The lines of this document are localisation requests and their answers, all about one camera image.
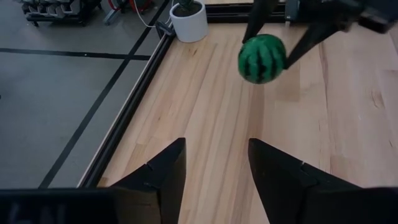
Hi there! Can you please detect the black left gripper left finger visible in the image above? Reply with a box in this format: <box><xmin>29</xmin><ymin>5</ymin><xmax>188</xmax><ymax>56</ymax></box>
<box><xmin>110</xmin><ymin>138</ymin><xmax>187</xmax><ymax>224</ymax></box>

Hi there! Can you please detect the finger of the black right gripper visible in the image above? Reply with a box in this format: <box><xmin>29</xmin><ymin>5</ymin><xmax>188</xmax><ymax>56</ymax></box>
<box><xmin>241</xmin><ymin>0</ymin><xmax>279</xmax><ymax>44</ymax></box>
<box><xmin>285</xmin><ymin>23</ymin><xmax>343</xmax><ymax>69</ymax></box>

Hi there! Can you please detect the green striped watermelon toy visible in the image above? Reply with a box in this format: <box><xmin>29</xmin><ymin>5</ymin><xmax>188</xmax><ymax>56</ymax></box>
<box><xmin>238</xmin><ymin>33</ymin><xmax>287</xmax><ymax>85</ymax></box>

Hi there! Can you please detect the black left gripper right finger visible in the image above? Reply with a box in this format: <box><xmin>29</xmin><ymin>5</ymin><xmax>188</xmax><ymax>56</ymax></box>
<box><xmin>248</xmin><ymin>139</ymin><xmax>361</xmax><ymax>224</ymax></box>

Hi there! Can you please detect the black aluminium table frame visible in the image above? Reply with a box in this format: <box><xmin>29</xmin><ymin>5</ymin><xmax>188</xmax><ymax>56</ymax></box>
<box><xmin>76</xmin><ymin>0</ymin><xmax>289</xmax><ymax>189</ymax></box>

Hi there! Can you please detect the white cable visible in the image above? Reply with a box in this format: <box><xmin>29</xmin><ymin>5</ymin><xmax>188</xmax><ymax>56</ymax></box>
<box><xmin>133</xmin><ymin>0</ymin><xmax>174</xmax><ymax>29</ymax></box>

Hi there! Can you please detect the white plant pot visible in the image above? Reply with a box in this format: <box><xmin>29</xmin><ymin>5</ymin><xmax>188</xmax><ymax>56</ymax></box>
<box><xmin>169</xmin><ymin>0</ymin><xmax>209</xmax><ymax>44</ymax></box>

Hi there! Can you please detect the red metal cart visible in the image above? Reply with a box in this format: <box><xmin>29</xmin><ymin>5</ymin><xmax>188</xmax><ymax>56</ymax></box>
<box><xmin>103</xmin><ymin>0</ymin><xmax>154</xmax><ymax>26</ymax></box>

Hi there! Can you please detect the black cart with grey parts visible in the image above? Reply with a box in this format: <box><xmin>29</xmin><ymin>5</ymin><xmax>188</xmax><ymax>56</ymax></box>
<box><xmin>14</xmin><ymin>0</ymin><xmax>103</xmax><ymax>27</ymax></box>

